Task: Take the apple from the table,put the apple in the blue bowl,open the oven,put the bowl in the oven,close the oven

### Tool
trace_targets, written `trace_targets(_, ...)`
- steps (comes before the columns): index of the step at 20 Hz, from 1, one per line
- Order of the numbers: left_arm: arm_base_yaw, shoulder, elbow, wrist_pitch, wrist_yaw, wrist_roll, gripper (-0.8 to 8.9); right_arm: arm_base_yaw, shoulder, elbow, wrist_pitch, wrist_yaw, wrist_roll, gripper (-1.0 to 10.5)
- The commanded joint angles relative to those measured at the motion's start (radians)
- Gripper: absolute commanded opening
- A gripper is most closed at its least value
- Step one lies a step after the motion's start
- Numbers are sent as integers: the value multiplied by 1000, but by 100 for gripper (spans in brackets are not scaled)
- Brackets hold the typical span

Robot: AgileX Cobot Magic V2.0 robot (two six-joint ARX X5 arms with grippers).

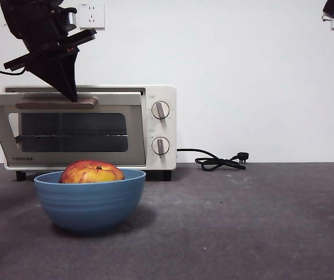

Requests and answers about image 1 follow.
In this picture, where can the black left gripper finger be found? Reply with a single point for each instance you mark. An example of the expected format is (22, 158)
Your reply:
(70, 64)
(50, 68)

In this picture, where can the beige oven knob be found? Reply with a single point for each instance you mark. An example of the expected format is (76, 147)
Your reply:
(160, 110)
(160, 146)

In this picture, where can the red yellow apple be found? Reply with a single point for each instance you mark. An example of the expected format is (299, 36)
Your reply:
(91, 173)

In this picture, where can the blue bowl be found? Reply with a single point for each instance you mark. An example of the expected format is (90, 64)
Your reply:
(89, 207)

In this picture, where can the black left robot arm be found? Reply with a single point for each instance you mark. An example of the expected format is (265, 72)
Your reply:
(27, 6)

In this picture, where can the cream toaster oven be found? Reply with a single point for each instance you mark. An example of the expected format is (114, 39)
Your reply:
(171, 128)

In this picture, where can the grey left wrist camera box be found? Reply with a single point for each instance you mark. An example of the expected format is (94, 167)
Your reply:
(67, 19)

